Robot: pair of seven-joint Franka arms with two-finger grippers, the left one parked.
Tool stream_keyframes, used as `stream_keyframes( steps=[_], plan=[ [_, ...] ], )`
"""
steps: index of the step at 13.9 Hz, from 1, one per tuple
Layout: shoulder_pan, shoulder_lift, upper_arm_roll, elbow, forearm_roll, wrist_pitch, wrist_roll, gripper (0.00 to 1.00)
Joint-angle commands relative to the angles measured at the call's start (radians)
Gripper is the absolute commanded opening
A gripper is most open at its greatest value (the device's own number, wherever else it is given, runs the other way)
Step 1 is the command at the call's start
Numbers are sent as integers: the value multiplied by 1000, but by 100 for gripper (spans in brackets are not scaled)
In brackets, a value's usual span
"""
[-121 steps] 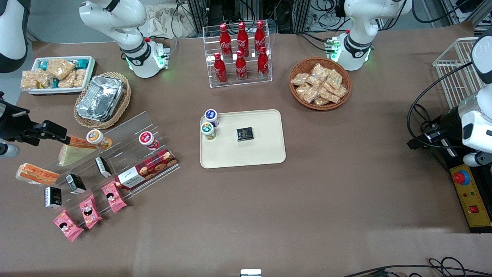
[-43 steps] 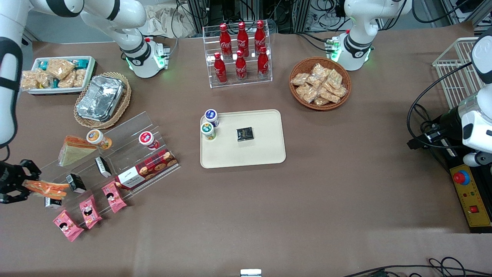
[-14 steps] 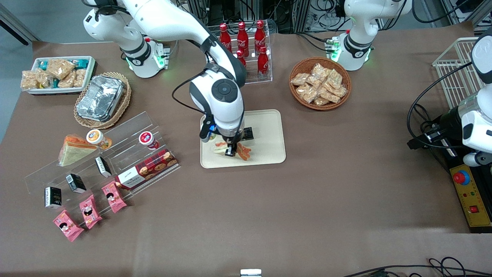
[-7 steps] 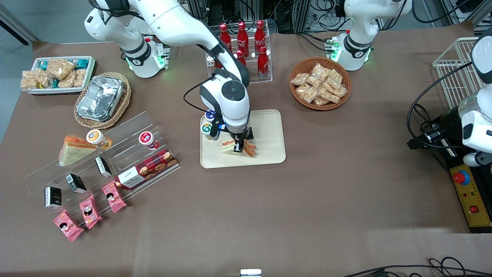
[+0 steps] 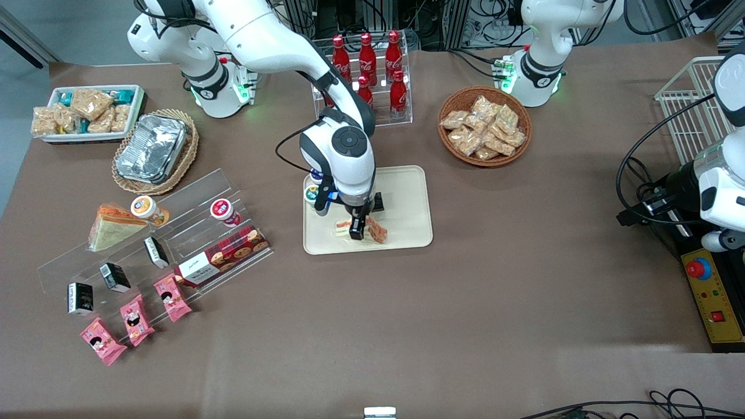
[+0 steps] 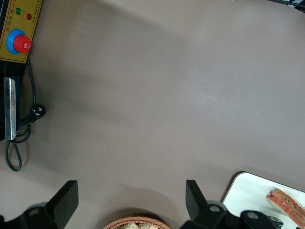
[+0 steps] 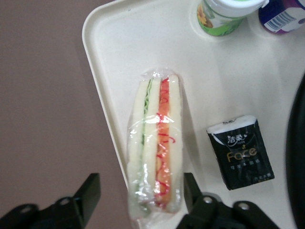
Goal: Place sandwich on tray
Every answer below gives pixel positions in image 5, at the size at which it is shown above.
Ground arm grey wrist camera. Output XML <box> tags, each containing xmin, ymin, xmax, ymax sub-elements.
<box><xmin>701</xmin><ymin>229</ymin><xmax>745</xmax><ymax>253</ymax></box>
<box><xmin>314</xmin><ymin>179</ymin><xmax>340</xmax><ymax>218</ymax></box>

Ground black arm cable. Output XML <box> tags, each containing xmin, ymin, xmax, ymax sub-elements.
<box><xmin>616</xmin><ymin>92</ymin><xmax>718</xmax><ymax>228</ymax></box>
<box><xmin>275</xmin><ymin>113</ymin><xmax>330</xmax><ymax>176</ymax></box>

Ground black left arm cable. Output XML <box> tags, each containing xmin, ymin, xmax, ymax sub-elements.
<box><xmin>616</xmin><ymin>92</ymin><xmax>718</xmax><ymax>228</ymax></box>

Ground red tartan cookie box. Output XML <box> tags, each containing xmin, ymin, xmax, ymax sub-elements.
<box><xmin>175</xmin><ymin>226</ymin><xmax>270</xmax><ymax>287</ymax></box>

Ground long sandwich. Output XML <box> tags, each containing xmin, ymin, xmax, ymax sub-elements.
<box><xmin>332</xmin><ymin>216</ymin><xmax>389</xmax><ymax>244</ymax></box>

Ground black floor cable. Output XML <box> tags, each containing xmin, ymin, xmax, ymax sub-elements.
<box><xmin>518</xmin><ymin>389</ymin><xmax>745</xmax><ymax>419</ymax></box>

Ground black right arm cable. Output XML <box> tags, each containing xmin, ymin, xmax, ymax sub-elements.
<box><xmin>275</xmin><ymin>113</ymin><xmax>330</xmax><ymax>176</ymax></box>

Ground yellow emergency stop control box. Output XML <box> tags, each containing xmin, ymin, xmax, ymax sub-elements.
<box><xmin>680</xmin><ymin>247</ymin><xmax>745</xmax><ymax>353</ymax></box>

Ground stacked aluminium foil containers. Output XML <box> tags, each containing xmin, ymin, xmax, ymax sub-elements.
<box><xmin>115</xmin><ymin>114</ymin><xmax>190</xmax><ymax>184</ymax></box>

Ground orange lid cup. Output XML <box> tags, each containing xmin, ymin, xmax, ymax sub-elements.
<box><xmin>130</xmin><ymin>196</ymin><xmax>171</xmax><ymax>227</ymax></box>

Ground red lid cup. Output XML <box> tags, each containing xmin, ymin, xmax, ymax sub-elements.
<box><xmin>210</xmin><ymin>198</ymin><xmax>242</xmax><ymax>228</ymax></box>

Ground clear acrylic bottle rack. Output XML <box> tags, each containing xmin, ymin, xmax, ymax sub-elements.
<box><xmin>307</xmin><ymin>34</ymin><xmax>413</xmax><ymax>134</ymax></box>

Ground triangular wrapped sandwich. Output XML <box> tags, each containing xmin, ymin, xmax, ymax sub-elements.
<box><xmin>87</xmin><ymin>204</ymin><xmax>149</xmax><ymax>253</ymax></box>

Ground round brown wicker basket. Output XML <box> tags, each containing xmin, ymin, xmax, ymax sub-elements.
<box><xmin>437</xmin><ymin>86</ymin><xmax>533</xmax><ymax>168</ymax></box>

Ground white wire basket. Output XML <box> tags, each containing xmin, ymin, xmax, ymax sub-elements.
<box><xmin>655</xmin><ymin>56</ymin><xmax>735</xmax><ymax>166</ymax></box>

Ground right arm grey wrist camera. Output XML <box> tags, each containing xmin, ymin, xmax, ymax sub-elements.
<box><xmin>314</xmin><ymin>179</ymin><xmax>340</xmax><ymax>218</ymax></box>

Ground white rectangular bin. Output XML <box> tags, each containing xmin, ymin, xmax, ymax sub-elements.
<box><xmin>36</xmin><ymin>85</ymin><xmax>146</xmax><ymax>144</ymax></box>

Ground clear acrylic stepped display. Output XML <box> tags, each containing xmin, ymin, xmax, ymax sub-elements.
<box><xmin>36</xmin><ymin>168</ymin><xmax>274</xmax><ymax>326</ymax></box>

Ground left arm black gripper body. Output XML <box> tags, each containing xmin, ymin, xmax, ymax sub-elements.
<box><xmin>639</xmin><ymin>162</ymin><xmax>701</xmax><ymax>225</ymax></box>

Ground pink snack packet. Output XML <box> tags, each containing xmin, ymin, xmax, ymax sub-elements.
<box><xmin>80</xmin><ymin>317</ymin><xmax>127</xmax><ymax>367</ymax></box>
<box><xmin>120</xmin><ymin>294</ymin><xmax>155</xmax><ymax>347</ymax></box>
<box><xmin>153</xmin><ymin>274</ymin><xmax>193</xmax><ymax>323</ymax></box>

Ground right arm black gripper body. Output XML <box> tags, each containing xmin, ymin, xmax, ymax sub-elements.
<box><xmin>342</xmin><ymin>198</ymin><xmax>375</xmax><ymax>221</ymax></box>

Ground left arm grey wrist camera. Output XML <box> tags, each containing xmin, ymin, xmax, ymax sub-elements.
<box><xmin>701</xmin><ymin>229</ymin><xmax>745</xmax><ymax>253</ymax></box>

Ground beige plastic tray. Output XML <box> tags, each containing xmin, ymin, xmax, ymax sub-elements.
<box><xmin>303</xmin><ymin>165</ymin><xmax>434</xmax><ymax>255</ymax></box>

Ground oval light wicker basket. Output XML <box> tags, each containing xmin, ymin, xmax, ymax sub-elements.
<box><xmin>111</xmin><ymin>109</ymin><xmax>200</xmax><ymax>196</ymax></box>

